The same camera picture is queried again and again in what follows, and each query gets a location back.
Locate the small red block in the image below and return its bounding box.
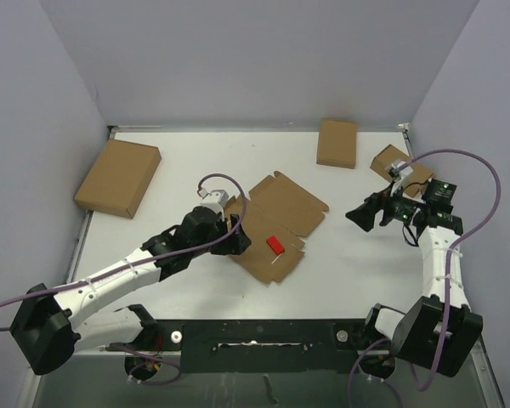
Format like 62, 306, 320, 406
266, 235, 285, 256

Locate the brown cardboard box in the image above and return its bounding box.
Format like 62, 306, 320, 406
224, 171, 329, 285

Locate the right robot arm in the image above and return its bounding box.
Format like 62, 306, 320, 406
345, 179, 483, 377

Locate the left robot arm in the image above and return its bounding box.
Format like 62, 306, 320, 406
9, 206, 251, 376

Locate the small folded cardboard box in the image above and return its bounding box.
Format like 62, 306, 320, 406
370, 144, 434, 198

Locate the upright folded cardboard box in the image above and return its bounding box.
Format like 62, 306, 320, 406
316, 118, 358, 169

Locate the large folded cardboard box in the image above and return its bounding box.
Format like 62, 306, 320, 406
74, 139, 162, 219

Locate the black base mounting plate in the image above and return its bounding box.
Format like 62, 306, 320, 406
107, 319, 380, 374

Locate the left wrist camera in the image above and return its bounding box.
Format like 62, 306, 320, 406
198, 188, 230, 213

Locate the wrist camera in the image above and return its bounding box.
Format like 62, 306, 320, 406
385, 160, 413, 196
198, 188, 230, 213

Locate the aluminium table frame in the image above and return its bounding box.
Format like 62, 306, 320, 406
12, 122, 505, 408

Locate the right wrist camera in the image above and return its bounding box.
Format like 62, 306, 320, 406
385, 160, 413, 196

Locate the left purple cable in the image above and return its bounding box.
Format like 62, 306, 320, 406
0, 173, 251, 386

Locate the purple cable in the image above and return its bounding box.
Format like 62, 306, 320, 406
349, 148, 502, 408
0, 173, 251, 386

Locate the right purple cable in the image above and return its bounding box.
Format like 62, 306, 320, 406
349, 148, 502, 408

